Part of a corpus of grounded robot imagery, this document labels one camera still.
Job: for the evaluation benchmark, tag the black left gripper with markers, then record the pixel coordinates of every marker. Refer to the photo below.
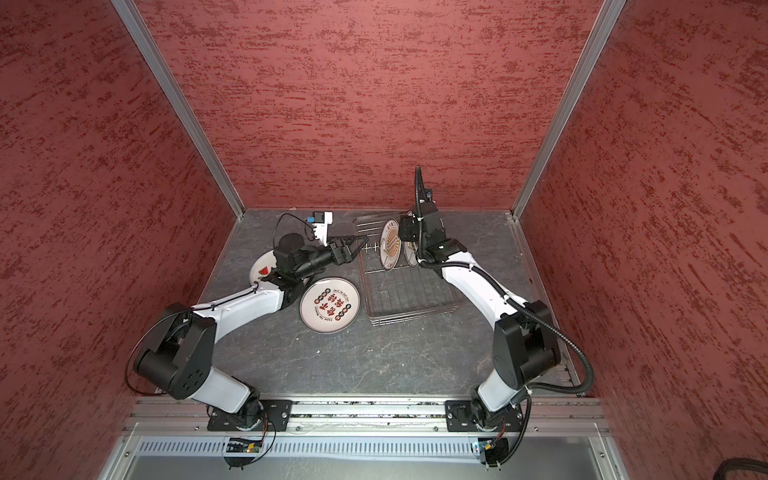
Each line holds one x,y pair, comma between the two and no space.
346,256

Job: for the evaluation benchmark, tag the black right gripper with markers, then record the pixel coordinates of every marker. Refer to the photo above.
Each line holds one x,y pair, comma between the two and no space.
406,225

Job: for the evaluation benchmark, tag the white plate blue rim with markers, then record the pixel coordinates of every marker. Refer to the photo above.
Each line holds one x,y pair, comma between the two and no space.
390,244

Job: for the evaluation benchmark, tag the white plate red flowers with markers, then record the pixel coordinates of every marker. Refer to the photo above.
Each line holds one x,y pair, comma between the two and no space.
330,305

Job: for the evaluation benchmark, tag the plain white plate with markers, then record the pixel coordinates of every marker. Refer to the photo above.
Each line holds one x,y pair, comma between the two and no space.
262,267

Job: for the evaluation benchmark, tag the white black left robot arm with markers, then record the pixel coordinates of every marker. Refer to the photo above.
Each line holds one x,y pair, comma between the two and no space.
176,354

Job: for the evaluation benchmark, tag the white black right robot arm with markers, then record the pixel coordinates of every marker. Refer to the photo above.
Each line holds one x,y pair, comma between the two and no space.
525,344

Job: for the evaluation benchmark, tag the right base circuit board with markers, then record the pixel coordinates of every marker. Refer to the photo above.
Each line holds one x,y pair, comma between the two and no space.
491,453

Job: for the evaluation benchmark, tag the base circuit board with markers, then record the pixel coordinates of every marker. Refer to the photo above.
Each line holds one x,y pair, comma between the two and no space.
491,453
241,452

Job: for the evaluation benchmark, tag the left base circuit board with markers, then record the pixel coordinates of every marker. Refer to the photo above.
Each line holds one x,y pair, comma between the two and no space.
241,452

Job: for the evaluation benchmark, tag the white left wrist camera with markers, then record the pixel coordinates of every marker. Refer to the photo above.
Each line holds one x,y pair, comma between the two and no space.
320,221

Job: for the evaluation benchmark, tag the metal wire dish rack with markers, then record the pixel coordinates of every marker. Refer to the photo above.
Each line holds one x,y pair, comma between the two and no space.
404,292

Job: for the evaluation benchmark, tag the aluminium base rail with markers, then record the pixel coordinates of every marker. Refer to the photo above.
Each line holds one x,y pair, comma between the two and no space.
365,428

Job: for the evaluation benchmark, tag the aluminium corner post right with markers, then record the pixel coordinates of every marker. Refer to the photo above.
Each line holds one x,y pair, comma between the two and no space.
600,32

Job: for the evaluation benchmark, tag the aluminium corner post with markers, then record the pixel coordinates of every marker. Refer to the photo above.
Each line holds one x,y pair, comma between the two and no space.
138,30
600,32

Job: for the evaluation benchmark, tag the aluminium corner post left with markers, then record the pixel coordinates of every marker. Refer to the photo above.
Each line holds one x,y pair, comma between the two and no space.
138,30

